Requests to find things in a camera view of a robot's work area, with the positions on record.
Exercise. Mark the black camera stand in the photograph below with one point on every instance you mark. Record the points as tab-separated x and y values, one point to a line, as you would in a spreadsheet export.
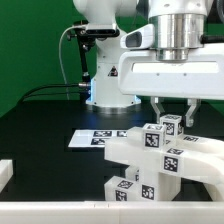
85	43

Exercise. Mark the white tagged cube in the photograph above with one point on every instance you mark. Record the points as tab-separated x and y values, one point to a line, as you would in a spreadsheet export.
154	136

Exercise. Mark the black camera on stand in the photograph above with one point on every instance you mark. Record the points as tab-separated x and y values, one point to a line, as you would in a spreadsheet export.
102	31

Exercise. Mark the white right corner bracket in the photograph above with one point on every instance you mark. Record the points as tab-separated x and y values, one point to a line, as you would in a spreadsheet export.
216	192

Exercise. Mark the white front rail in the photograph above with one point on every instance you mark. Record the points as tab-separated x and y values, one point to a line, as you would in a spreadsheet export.
111	213

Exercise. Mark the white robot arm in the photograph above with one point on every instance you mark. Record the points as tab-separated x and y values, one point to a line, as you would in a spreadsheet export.
154	48

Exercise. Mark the white chair back frame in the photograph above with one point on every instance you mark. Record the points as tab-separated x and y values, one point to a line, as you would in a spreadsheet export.
191	157

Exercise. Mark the white tagged cube nut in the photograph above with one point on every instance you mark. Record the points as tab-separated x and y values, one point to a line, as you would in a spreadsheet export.
173	124

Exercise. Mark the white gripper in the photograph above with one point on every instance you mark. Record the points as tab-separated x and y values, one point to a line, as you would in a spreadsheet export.
201	76

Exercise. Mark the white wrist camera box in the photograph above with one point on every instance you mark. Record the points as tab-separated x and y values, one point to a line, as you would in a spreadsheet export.
142	38

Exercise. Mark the white marker sheet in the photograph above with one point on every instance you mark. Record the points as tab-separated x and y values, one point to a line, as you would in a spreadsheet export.
93	138

